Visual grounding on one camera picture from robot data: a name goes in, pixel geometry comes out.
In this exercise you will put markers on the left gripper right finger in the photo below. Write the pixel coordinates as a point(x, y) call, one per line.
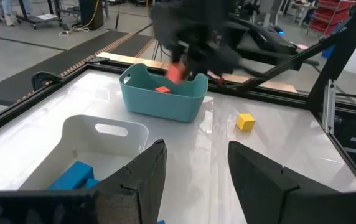
point(265, 193)

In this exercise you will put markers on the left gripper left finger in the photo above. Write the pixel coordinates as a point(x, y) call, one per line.
point(134, 193)

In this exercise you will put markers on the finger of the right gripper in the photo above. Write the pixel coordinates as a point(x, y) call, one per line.
point(176, 54)
point(198, 67)

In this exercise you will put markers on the red wooden cube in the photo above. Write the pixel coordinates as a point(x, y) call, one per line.
point(175, 73)
point(162, 90)

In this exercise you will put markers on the blue arch wooden block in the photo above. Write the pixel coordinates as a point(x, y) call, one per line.
point(92, 184)

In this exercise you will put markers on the blue rectangular wooden block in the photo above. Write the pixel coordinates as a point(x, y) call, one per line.
point(70, 175)

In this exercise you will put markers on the yellow wooden cube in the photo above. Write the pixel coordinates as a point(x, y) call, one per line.
point(245, 122)

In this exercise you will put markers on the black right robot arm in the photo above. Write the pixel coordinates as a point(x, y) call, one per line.
point(259, 37)

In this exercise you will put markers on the teal plastic bin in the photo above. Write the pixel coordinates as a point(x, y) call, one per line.
point(162, 105)

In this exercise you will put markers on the white translucent plastic bin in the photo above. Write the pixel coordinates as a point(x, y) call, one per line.
point(81, 137)

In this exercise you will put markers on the black box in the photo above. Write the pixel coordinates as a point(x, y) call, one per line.
point(91, 14)

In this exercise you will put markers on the pink paper piece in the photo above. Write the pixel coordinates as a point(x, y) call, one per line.
point(302, 47)

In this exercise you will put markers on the black hazard-striped floor mat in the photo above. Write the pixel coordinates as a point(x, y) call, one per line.
point(72, 59)

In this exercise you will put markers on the red shelf rack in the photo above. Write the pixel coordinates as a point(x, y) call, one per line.
point(330, 15)

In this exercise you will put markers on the blue container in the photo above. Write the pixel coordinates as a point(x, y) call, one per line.
point(328, 52)

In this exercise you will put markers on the black rolling cart base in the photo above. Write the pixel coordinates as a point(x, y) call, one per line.
point(38, 20)

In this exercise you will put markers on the person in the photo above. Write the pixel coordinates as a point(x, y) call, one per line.
point(8, 12)

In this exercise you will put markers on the silver aluminium bracket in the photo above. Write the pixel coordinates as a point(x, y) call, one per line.
point(329, 105)

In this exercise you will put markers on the black frame clamp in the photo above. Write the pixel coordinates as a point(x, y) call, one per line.
point(42, 79)

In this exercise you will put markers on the black aluminium table frame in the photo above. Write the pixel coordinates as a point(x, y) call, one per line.
point(352, 31)

